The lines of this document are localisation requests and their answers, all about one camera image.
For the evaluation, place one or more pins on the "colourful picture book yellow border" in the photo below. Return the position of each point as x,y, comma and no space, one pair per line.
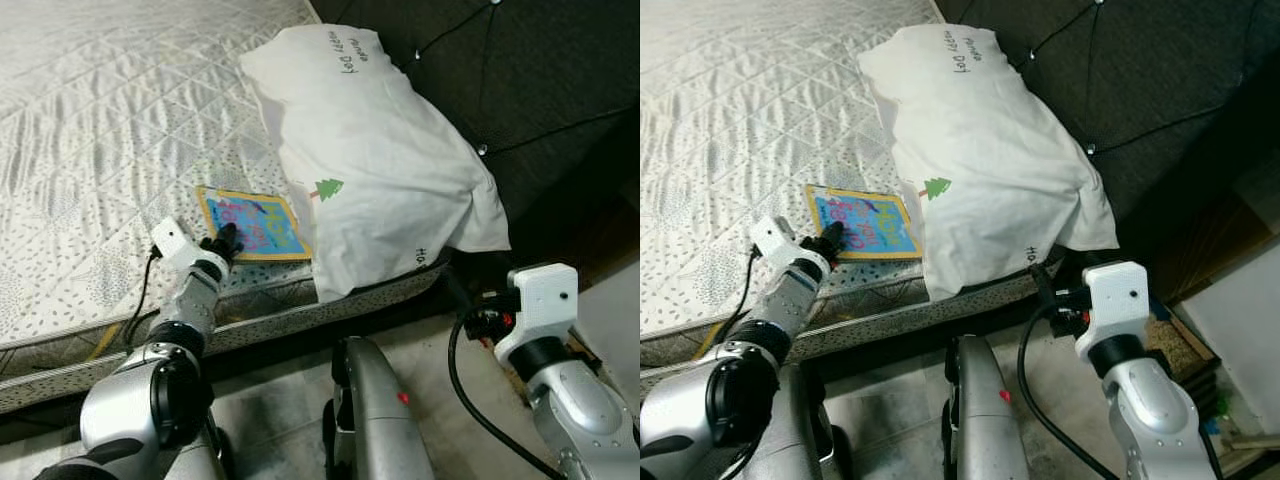
875,222
262,225

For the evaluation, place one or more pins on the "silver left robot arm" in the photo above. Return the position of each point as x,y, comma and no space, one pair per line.
740,400
150,400

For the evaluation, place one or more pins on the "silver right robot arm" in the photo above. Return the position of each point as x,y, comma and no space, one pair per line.
1155,420
585,420

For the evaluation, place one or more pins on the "silver robot right leg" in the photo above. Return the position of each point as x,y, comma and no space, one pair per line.
380,410
985,410

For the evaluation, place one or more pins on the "silver robot leg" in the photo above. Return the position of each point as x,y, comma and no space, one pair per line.
380,410
205,455
985,410
795,430

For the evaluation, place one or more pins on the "white pillow with tree print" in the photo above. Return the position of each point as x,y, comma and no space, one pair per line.
980,150
360,150

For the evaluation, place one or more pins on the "brown wooden board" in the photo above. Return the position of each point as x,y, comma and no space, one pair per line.
1200,250

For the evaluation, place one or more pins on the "white quilted mattress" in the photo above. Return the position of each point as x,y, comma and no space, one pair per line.
730,110
120,110

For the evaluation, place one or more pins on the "silver robot left leg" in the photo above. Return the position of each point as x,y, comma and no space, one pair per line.
205,455
795,430

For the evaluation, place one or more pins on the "black tufted headboard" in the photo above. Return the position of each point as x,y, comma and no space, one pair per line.
540,80
1160,80

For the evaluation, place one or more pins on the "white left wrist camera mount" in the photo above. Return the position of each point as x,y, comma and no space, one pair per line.
175,243
776,240

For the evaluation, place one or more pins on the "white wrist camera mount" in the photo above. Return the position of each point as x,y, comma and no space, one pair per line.
175,243
776,240
540,305
1115,300

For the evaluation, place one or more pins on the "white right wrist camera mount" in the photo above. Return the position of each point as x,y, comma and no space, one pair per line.
540,305
1115,300

